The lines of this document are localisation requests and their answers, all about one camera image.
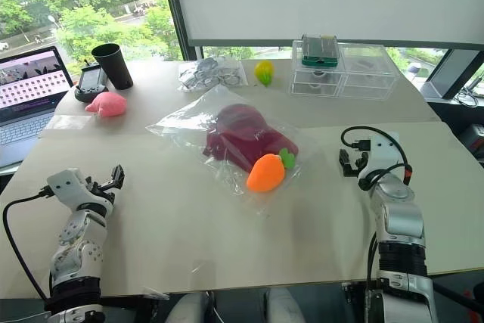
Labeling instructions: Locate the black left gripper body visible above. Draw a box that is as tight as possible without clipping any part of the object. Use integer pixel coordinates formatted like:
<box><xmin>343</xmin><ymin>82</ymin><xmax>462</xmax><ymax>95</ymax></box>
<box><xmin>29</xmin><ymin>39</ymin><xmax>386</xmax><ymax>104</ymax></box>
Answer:
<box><xmin>85</xmin><ymin>175</ymin><xmax>116</xmax><ymax>205</ymax></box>

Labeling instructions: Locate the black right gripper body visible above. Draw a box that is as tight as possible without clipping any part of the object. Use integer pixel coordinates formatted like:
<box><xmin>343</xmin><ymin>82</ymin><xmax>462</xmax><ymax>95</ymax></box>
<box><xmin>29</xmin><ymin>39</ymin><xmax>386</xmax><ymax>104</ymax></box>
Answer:
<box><xmin>353</xmin><ymin>151</ymin><xmax>371</xmax><ymax>180</ymax></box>

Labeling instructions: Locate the dark red cloth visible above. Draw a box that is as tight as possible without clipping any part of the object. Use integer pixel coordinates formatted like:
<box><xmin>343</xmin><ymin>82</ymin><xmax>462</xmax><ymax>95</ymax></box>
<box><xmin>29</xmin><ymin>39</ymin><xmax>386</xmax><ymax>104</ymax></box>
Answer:
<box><xmin>202</xmin><ymin>103</ymin><xmax>300</xmax><ymax>173</ymax></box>

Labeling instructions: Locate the pink plush toy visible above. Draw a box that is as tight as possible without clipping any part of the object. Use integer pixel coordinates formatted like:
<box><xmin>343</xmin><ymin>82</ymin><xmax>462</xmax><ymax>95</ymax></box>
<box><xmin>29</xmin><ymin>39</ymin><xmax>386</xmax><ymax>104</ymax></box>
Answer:
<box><xmin>84</xmin><ymin>91</ymin><xmax>128</xmax><ymax>117</ymax></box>

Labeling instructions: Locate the small flat clear bag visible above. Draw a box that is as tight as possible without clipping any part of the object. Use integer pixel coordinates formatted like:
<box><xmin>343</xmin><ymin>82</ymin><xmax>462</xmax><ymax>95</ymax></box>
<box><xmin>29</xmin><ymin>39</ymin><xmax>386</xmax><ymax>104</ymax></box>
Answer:
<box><xmin>47</xmin><ymin>113</ymin><xmax>94</xmax><ymax>132</ymax></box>

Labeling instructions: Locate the orange carrot toy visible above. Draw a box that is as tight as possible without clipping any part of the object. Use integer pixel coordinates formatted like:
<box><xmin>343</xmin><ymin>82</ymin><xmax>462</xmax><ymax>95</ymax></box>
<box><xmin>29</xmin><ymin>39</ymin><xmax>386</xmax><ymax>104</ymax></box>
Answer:
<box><xmin>246</xmin><ymin>148</ymin><xmax>296</xmax><ymax>193</ymax></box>

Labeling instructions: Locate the clear acrylic drawer organizer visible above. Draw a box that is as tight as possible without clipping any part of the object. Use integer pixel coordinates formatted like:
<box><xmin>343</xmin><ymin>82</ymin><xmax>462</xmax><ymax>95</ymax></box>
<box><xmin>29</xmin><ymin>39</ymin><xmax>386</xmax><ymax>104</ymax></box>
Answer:
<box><xmin>289</xmin><ymin>39</ymin><xmax>398</xmax><ymax>101</ymax></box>

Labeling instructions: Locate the black handheld controller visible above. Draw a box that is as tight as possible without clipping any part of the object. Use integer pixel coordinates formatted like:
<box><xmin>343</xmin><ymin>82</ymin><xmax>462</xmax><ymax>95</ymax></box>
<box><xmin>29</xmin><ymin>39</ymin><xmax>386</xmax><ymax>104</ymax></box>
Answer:
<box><xmin>74</xmin><ymin>58</ymin><xmax>109</xmax><ymax>104</ymax></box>

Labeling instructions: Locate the clear plastic bag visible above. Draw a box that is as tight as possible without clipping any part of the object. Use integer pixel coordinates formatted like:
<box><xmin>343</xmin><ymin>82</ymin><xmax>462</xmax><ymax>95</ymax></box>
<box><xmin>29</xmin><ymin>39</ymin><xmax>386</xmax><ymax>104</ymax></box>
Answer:
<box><xmin>145</xmin><ymin>84</ymin><xmax>321</xmax><ymax>219</ymax></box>

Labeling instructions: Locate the black plastic cup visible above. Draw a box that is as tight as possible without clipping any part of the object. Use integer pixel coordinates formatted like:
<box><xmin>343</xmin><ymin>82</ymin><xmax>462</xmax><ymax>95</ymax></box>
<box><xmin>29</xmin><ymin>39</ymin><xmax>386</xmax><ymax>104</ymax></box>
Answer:
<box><xmin>91</xmin><ymin>43</ymin><xmax>135</xmax><ymax>91</ymax></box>

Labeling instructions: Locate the green flat box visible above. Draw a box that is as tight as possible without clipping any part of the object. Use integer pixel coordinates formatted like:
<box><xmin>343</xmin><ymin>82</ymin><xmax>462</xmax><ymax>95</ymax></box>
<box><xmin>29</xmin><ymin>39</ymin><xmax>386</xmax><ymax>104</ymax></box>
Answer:
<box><xmin>301</xmin><ymin>33</ymin><xmax>340</xmax><ymax>68</ymax></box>

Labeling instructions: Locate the red and grey box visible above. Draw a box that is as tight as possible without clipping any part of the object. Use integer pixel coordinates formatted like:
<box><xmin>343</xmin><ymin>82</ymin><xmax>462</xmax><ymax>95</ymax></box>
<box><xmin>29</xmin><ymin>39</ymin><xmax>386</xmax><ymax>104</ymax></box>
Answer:
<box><xmin>461</xmin><ymin>123</ymin><xmax>484</xmax><ymax>167</ymax></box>

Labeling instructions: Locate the clear plastic scrap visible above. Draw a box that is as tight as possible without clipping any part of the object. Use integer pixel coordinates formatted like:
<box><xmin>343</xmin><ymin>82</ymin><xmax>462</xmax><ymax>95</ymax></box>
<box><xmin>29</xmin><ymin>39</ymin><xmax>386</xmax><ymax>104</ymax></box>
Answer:
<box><xmin>141</xmin><ymin>285</ymin><xmax>170</xmax><ymax>300</ymax></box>

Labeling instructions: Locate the open silver laptop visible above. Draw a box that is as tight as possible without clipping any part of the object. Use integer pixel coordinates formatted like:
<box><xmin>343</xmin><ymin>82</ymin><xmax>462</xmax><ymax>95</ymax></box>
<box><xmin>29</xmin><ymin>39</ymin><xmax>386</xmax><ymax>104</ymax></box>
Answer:
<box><xmin>0</xmin><ymin>45</ymin><xmax>75</xmax><ymax>169</ymax></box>

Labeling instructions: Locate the yellow green fruit toy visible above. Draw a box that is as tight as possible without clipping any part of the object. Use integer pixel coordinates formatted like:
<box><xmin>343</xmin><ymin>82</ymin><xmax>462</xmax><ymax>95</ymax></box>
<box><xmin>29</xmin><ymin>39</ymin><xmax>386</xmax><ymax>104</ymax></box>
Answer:
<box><xmin>253</xmin><ymin>60</ymin><xmax>275</xmax><ymax>87</ymax></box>

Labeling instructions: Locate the clear bag of glasses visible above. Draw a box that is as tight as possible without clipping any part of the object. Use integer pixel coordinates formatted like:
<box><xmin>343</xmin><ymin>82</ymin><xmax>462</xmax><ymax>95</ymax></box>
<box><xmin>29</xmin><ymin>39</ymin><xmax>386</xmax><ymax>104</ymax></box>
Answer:
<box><xmin>176</xmin><ymin>56</ymin><xmax>249</xmax><ymax>92</ymax></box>

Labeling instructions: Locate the white rounded shape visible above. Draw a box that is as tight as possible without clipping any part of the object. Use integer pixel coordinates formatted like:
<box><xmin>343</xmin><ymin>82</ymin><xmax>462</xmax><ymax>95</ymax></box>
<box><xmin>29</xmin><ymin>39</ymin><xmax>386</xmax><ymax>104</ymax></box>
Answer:
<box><xmin>165</xmin><ymin>290</ymin><xmax>213</xmax><ymax>323</ymax></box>

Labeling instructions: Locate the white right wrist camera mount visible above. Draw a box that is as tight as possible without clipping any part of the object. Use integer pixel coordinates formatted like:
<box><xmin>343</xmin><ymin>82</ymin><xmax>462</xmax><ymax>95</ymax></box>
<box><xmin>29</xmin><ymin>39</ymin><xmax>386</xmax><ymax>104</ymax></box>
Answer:
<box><xmin>358</xmin><ymin>132</ymin><xmax>402</xmax><ymax>182</ymax></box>

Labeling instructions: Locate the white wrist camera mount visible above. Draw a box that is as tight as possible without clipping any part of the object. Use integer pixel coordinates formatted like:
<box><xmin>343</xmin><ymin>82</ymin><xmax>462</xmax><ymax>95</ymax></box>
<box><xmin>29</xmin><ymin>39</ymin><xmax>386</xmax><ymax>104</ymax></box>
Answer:
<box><xmin>46</xmin><ymin>168</ymin><xmax>107</xmax><ymax>207</ymax></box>
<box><xmin>358</xmin><ymin>132</ymin><xmax>402</xmax><ymax>182</ymax></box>

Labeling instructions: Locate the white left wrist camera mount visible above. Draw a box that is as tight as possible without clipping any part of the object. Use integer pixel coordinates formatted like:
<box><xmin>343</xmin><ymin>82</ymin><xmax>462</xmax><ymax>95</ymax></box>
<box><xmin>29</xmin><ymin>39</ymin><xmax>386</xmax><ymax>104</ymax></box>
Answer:
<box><xmin>46</xmin><ymin>168</ymin><xmax>107</xmax><ymax>207</ymax></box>

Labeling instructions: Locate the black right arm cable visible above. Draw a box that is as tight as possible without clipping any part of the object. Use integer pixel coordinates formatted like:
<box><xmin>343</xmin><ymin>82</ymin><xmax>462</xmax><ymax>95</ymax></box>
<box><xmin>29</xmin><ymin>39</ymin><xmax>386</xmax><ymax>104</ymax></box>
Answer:
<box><xmin>340</xmin><ymin>126</ymin><xmax>414</xmax><ymax>191</ymax></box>

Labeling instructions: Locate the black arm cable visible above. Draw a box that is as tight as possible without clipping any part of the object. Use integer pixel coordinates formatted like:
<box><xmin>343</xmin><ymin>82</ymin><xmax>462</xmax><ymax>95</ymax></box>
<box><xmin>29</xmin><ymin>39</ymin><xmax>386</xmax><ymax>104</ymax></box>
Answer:
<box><xmin>340</xmin><ymin>126</ymin><xmax>414</xmax><ymax>191</ymax></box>
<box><xmin>2</xmin><ymin>185</ymin><xmax>52</xmax><ymax>301</ymax></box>

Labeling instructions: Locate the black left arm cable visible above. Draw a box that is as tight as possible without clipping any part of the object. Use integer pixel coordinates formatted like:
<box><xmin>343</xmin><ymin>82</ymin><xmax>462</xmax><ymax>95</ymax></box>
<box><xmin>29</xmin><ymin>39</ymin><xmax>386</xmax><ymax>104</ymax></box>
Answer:
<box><xmin>2</xmin><ymin>185</ymin><xmax>52</xmax><ymax>301</ymax></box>

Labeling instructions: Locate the black window frame post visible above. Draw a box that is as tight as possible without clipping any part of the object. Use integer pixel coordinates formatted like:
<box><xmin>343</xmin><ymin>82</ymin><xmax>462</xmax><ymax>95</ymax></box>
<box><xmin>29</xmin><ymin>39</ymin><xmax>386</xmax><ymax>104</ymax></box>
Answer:
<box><xmin>157</xmin><ymin>0</ymin><xmax>190</xmax><ymax>62</ymax></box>

